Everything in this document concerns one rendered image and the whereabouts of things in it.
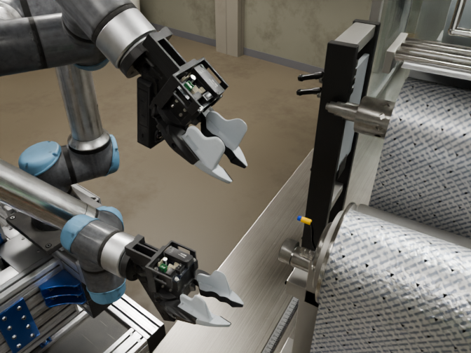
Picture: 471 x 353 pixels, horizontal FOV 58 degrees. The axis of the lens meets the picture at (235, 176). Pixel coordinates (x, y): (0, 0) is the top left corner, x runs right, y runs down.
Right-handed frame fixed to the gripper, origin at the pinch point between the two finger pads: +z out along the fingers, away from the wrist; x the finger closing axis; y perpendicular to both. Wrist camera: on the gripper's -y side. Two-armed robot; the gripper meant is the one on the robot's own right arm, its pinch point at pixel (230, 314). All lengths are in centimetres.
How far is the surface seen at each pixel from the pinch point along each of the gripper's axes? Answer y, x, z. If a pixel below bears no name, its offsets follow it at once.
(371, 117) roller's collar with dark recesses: 26.0, 28.2, 10.5
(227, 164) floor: -109, 171, -103
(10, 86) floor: -109, 180, -346
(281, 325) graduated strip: -18.8, 14.7, 3.9
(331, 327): 8.5, -0.2, 16.2
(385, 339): 11.0, -0.2, 23.0
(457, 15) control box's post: 36, 60, 17
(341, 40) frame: 35.1, 35.3, 1.7
